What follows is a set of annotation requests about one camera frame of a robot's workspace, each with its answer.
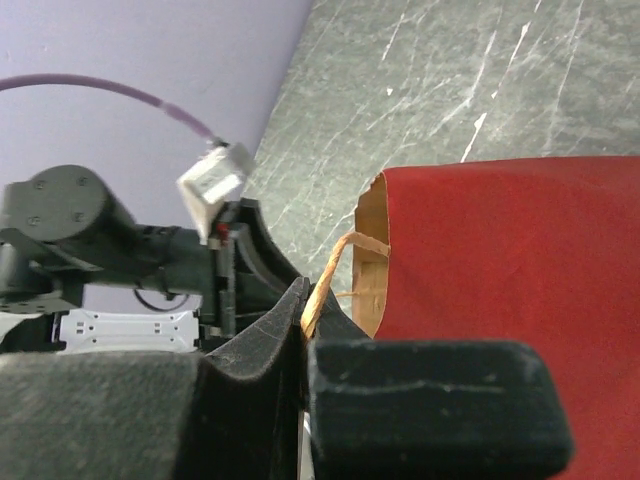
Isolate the red paper bag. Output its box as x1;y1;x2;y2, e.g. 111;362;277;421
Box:
302;156;639;479

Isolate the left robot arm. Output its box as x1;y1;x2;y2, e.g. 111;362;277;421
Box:
1;165;298;354

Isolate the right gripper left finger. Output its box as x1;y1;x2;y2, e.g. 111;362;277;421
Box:
1;278;309;479

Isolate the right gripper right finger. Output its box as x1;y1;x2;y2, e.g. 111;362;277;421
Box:
308;340;574;479

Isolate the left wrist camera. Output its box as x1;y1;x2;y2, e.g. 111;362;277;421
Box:
176;143;256;245

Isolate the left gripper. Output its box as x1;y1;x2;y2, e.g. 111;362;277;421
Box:
202;198;300;345

